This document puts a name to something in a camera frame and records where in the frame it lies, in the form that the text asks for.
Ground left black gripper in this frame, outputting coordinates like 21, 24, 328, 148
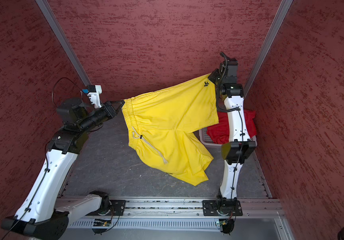
77, 99, 125, 132

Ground white perforated cable duct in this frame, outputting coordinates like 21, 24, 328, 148
66, 220, 220, 230

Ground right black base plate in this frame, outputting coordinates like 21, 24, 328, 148
202, 199, 243, 217

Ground yellow shorts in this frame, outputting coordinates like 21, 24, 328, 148
122, 75, 219, 186

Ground aluminium frame rail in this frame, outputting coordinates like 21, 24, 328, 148
51, 197, 285, 219

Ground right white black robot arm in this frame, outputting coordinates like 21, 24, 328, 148
208, 52, 256, 216

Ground right small circuit board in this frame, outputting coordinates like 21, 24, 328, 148
216, 220, 233, 229

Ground left corner aluminium post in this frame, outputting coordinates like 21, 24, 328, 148
35, 0, 92, 86

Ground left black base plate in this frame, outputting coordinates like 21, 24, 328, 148
97, 200, 127, 217

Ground white plastic laundry basket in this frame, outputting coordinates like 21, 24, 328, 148
199, 128, 257, 148

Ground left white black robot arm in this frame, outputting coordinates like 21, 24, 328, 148
1, 98, 125, 240

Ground red shorts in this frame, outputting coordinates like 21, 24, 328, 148
207, 110, 257, 144

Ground small circuit board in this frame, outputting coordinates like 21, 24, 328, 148
93, 219, 112, 228
216, 220, 233, 229

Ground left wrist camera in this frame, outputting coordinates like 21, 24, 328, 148
83, 85, 103, 109

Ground right corner aluminium post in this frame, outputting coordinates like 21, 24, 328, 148
244, 0, 293, 97

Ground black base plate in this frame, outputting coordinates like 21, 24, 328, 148
97, 200, 127, 217
202, 199, 243, 217

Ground corner aluminium post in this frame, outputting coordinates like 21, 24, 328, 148
244, 0, 293, 97
35, 0, 92, 86

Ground left small circuit board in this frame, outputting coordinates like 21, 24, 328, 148
93, 219, 112, 228

